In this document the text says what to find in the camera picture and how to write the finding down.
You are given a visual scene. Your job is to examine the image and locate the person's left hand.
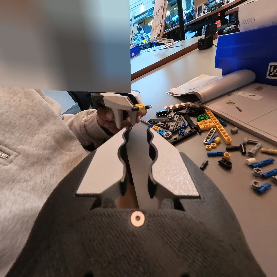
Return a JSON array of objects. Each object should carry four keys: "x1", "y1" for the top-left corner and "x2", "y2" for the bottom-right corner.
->
[{"x1": 97, "y1": 107, "x2": 132, "y2": 135}]

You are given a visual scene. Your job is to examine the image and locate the small black box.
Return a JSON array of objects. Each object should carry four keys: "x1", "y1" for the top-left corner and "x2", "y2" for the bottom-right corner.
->
[{"x1": 204, "y1": 23, "x2": 218, "y2": 37}]

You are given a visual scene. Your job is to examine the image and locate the white printed paper bag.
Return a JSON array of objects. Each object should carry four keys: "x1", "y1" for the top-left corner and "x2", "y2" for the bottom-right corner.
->
[{"x1": 238, "y1": 0, "x2": 277, "y2": 33}]

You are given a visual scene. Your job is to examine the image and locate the grey zip hoodie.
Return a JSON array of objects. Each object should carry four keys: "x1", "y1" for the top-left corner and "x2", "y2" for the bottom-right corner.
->
[{"x1": 0, "y1": 86, "x2": 96, "y2": 277}]

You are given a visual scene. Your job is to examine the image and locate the wooden board stand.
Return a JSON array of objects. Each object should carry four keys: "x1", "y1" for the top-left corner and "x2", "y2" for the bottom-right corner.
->
[{"x1": 150, "y1": 0, "x2": 176, "y2": 46}]

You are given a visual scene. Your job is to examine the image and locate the black chair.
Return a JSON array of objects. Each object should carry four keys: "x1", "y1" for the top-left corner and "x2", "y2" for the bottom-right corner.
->
[{"x1": 67, "y1": 91, "x2": 97, "y2": 111}]

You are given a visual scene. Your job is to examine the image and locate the large blue storage bin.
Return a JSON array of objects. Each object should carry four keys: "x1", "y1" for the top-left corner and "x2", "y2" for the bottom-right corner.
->
[{"x1": 215, "y1": 31, "x2": 277, "y2": 86}]

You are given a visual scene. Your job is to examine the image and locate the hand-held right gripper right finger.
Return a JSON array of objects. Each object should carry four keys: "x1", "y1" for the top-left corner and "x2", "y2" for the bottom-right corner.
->
[{"x1": 147, "y1": 127, "x2": 200, "y2": 204}]

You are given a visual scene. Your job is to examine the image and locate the black battery charger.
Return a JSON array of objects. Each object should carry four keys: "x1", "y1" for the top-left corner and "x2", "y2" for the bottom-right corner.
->
[{"x1": 197, "y1": 36, "x2": 211, "y2": 50}]

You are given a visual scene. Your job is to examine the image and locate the person's left forearm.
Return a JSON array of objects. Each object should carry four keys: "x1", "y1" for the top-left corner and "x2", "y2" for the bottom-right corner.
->
[{"x1": 61, "y1": 109, "x2": 114, "y2": 152}]

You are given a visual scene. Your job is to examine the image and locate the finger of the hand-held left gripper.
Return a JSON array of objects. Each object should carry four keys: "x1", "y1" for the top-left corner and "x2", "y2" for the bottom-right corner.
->
[
  {"x1": 103, "y1": 93, "x2": 135, "y2": 111},
  {"x1": 128, "y1": 91, "x2": 143, "y2": 106}
]

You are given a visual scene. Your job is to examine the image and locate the lego instruction booklet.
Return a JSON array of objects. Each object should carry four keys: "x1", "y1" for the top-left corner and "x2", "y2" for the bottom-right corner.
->
[{"x1": 167, "y1": 69, "x2": 277, "y2": 147}]

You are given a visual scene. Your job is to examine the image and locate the black pillar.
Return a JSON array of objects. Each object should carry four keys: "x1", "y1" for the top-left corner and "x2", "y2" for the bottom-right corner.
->
[{"x1": 176, "y1": 0, "x2": 186, "y2": 40}]

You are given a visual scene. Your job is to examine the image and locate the pile of lego pieces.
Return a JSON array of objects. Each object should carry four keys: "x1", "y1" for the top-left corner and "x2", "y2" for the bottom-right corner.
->
[{"x1": 141, "y1": 101, "x2": 277, "y2": 194}]

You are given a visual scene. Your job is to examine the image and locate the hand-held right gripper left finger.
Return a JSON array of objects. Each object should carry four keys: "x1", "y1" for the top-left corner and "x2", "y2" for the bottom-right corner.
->
[{"x1": 76, "y1": 127, "x2": 128, "y2": 204}]

